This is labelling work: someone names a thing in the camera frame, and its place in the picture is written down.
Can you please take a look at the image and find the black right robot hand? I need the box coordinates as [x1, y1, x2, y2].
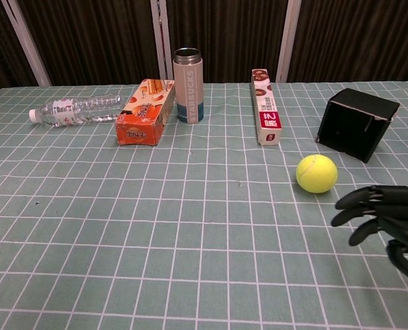
[330, 183, 408, 281]

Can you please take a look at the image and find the yellow tennis ball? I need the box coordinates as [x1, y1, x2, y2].
[295, 154, 339, 195]

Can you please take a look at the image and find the black open cardboard box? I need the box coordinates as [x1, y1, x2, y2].
[314, 87, 401, 164]

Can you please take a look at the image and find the long narrow white red box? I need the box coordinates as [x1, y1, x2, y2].
[250, 68, 282, 146]

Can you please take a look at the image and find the grey Starbucks steel tumbler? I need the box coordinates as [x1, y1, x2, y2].
[172, 47, 204, 124]

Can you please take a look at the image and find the green checked tablecloth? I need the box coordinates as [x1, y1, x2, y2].
[0, 80, 408, 330]

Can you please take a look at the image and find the orange snack carton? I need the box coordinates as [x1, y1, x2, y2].
[115, 78, 175, 148]

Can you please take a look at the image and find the clear plastic water bottle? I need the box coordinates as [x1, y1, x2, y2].
[29, 94, 123, 129]

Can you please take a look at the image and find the dark pleated curtain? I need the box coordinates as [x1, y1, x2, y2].
[0, 0, 408, 99]

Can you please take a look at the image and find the white frame post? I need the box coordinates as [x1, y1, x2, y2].
[149, 0, 174, 83]
[0, 0, 52, 87]
[275, 0, 303, 83]

